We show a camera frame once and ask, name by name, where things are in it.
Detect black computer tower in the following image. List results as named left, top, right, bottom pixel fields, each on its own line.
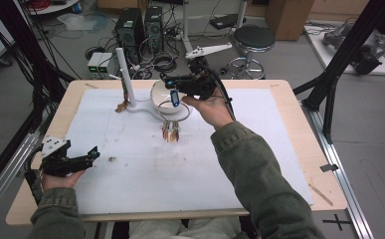
left=143, top=5, right=165, bottom=54
left=113, top=7, right=146, bottom=64

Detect person's right hand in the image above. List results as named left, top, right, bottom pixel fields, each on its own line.
left=181, top=88, right=236, bottom=131

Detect white desk leg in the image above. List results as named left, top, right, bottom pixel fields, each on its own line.
left=180, top=0, right=198, bottom=65

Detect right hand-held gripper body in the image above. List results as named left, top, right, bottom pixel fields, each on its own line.
left=179, top=42, right=234, bottom=101

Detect aluminium rail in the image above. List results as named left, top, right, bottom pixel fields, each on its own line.
left=299, top=99, right=376, bottom=239

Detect white power supply box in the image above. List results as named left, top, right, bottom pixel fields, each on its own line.
left=96, top=52, right=114, bottom=75
left=87, top=52, right=103, bottom=75

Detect keychain with olive cord loop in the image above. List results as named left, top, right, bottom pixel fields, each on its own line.
left=114, top=77, right=130, bottom=115

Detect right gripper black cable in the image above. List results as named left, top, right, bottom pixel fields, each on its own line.
left=202, top=66, right=237, bottom=121

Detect white table mat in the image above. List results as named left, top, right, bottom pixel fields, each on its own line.
left=62, top=87, right=314, bottom=215

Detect black flat device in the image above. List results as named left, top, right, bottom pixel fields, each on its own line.
left=209, top=13, right=248, bottom=31

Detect black round stool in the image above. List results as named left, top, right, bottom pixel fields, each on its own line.
left=219, top=25, right=277, bottom=81

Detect coil of black cables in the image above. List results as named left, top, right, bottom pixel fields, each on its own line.
left=152, top=52, right=179, bottom=74

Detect white board with equipment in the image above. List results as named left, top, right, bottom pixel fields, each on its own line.
left=303, top=23, right=385, bottom=77

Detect black stand with cables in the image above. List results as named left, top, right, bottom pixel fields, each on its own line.
left=0, top=0, right=77, bottom=133

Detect white stand with pole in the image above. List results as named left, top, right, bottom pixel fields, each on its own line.
left=108, top=47, right=194, bottom=123

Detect thin wooden stick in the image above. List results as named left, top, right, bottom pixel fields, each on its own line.
left=307, top=182, right=334, bottom=207

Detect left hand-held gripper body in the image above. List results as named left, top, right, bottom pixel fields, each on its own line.
left=40, top=135, right=91, bottom=177

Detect person's legs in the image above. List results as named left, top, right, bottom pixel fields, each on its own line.
left=127, top=217, right=245, bottom=239

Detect grey tape piece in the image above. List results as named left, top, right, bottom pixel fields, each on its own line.
left=319, top=162, right=340, bottom=173

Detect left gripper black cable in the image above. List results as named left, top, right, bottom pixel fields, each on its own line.
left=23, top=145, right=45, bottom=205

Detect wooden cabinet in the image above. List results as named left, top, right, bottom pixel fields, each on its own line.
left=265, top=0, right=315, bottom=42

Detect person's left hand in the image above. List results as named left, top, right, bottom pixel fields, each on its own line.
left=41, top=168, right=87, bottom=192

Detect wooden table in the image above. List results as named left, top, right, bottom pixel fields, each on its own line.
left=5, top=79, right=349, bottom=227

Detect white ceramic bowl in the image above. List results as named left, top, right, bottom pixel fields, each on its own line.
left=149, top=79, right=190, bottom=116

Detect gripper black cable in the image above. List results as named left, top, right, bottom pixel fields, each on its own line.
left=202, top=66, right=237, bottom=121
left=23, top=145, right=45, bottom=205

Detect black metal frame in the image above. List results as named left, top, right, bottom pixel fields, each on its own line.
left=292, top=0, right=385, bottom=144

